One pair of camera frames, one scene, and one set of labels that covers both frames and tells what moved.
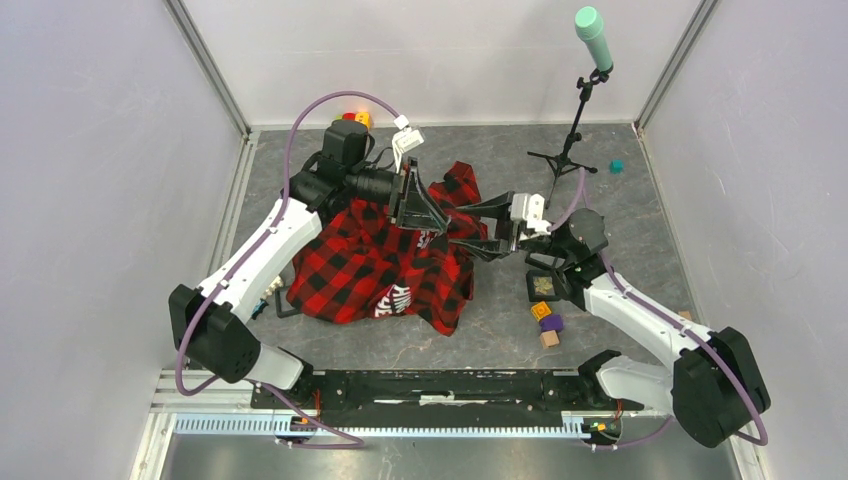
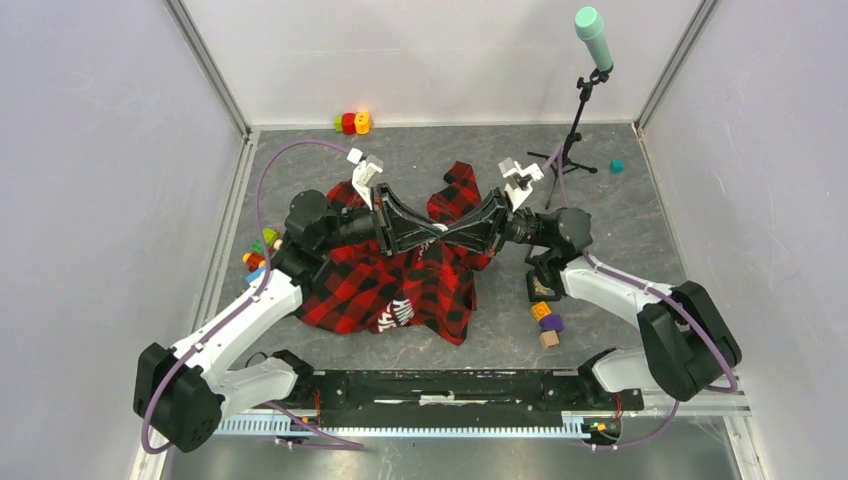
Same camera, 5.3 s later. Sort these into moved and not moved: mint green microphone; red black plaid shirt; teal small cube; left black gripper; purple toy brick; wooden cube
Moved: red black plaid shirt; left black gripper
Not moved: mint green microphone; teal small cube; purple toy brick; wooden cube
